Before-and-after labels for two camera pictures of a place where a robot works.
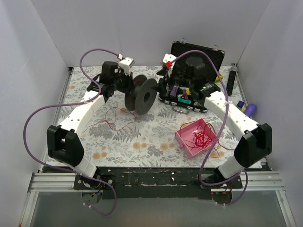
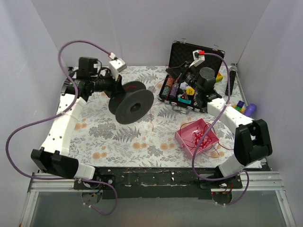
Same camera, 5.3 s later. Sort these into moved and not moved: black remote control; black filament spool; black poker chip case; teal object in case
Moved: black filament spool
Not moved: teal object in case; black remote control; black poker chip case
